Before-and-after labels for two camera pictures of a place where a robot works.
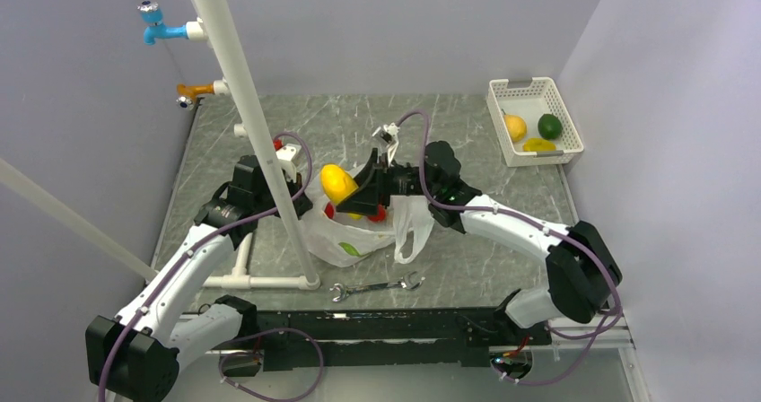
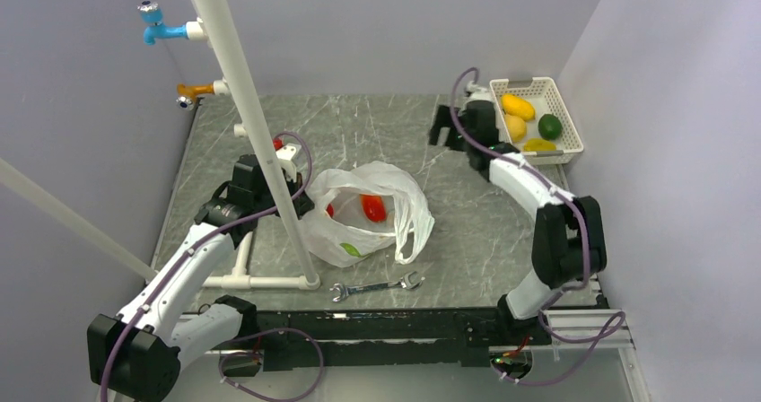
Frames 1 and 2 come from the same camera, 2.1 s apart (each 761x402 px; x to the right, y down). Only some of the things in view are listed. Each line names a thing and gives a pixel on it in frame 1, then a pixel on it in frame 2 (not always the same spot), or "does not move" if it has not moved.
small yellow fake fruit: [336, 183] → [515, 104]
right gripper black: [375, 187] → [443, 118]
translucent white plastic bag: [407, 226] does not move
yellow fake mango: [538, 144] does not move
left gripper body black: [264, 201] does not move
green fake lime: [549, 126] does not move
